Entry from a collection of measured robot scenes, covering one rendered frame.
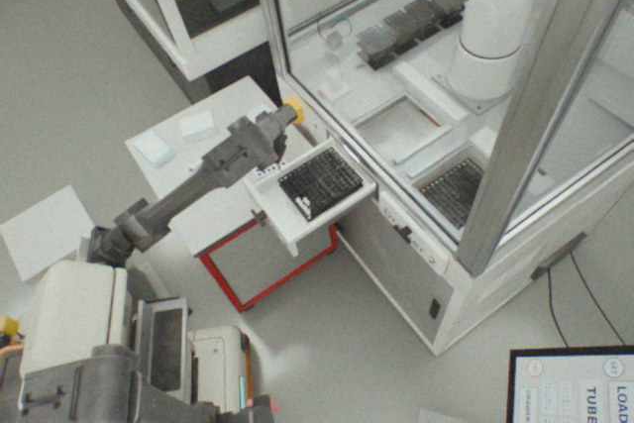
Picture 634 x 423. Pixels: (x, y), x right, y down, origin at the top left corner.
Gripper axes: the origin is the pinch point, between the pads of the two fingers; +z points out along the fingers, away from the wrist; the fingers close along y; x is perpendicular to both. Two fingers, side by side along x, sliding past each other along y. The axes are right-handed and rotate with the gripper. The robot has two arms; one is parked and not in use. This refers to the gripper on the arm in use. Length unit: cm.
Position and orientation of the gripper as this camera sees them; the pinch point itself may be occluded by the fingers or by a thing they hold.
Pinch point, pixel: (277, 160)
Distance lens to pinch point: 153.3
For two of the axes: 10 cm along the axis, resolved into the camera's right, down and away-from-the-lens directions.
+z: 1.3, 4.6, 8.8
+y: 3.4, -8.5, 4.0
